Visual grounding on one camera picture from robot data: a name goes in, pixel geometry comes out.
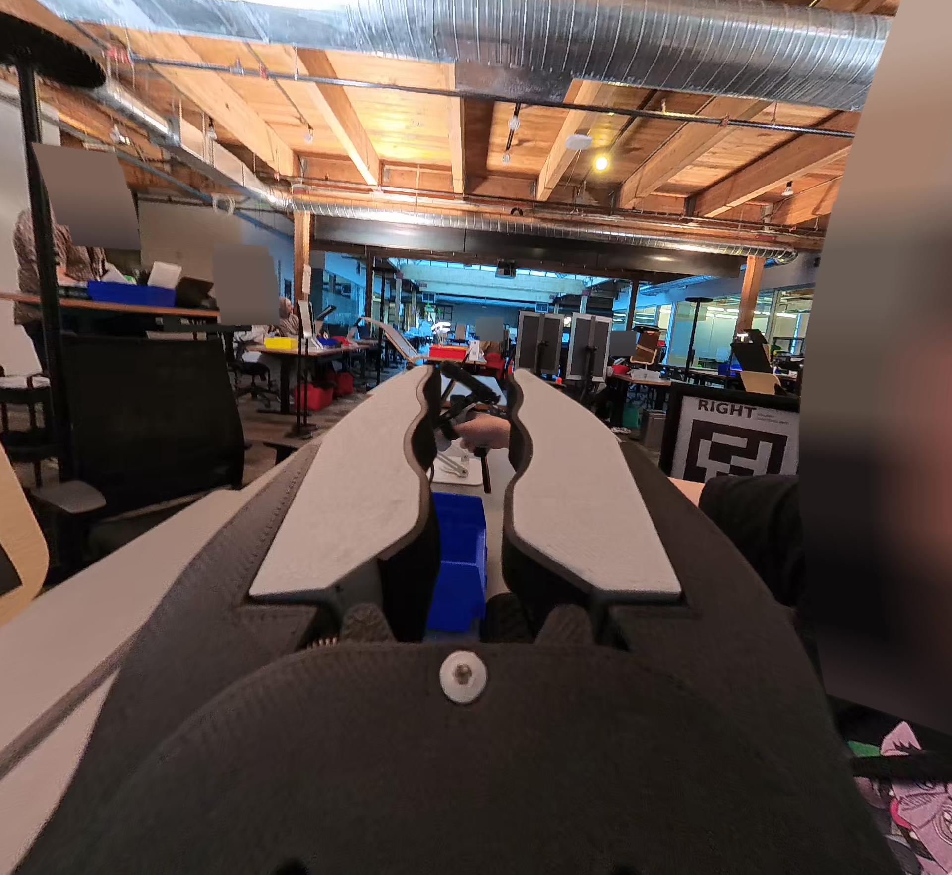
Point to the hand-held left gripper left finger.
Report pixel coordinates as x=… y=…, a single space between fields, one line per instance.
x=349 y=503

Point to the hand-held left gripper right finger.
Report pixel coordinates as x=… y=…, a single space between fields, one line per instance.
x=587 y=510

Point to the person's right hand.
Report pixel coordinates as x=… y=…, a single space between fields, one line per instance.
x=487 y=434

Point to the grey monitor back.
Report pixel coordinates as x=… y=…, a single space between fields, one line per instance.
x=590 y=345
x=539 y=343

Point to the red storage bin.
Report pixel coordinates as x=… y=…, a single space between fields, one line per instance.
x=323 y=393

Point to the blue plastic bin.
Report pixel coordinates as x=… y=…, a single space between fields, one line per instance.
x=457 y=562

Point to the black framed marker sign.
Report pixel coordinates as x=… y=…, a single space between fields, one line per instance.
x=736 y=443

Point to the black office chair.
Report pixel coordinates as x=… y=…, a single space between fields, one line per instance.
x=149 y=414

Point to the wooden workbench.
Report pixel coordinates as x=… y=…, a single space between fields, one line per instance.
x=149 y=309

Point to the blue tray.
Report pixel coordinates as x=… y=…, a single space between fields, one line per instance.
x=130 y=293

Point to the black floor lamp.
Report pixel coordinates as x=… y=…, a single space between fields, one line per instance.
x=44 y=49

